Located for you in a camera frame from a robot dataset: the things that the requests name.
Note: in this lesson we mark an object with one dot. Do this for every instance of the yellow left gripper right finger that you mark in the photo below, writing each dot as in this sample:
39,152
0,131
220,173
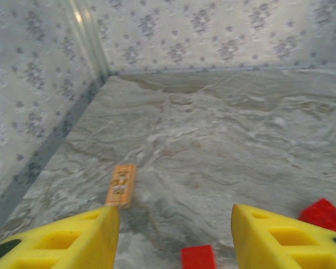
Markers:
282,246

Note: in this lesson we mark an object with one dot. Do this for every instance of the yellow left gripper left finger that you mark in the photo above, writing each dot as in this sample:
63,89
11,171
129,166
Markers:
72,246

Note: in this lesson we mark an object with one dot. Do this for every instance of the red block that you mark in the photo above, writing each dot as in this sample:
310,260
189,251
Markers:
324,215
198,257

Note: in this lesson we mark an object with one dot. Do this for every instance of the small wooden tag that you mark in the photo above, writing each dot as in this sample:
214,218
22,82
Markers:
121,186

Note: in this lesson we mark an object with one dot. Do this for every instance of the aluminium frame post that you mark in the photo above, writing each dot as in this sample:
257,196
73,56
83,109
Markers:
89,42

